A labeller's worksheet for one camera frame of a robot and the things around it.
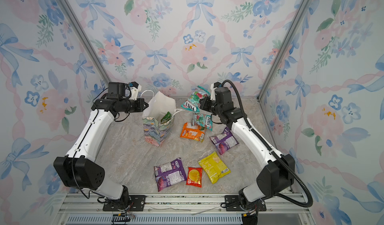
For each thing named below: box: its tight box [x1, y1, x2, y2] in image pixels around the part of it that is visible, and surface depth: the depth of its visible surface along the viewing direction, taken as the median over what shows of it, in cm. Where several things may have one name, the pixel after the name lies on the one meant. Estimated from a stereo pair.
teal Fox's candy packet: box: [191, 113, 214, 131], surface depth 103 cm
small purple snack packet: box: [209, 126, 240, 156], surface depth 95 cm
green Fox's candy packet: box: [181, 85, 211, 112], surface depth 80 cm
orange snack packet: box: [180, 122, 205, 143], surface depth 99 cm
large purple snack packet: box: [154, 157, 187, 192], surface depth 83 cm
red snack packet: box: [186, 167, 203, 188], surface depth 83 cm
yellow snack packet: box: [198, 151, 232, 184], surface depth 85 cm
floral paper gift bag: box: [142, 91, 177, 148], surface depth 87 cm
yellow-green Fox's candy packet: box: [160, 111, 172, 124], surface depth 100 cm
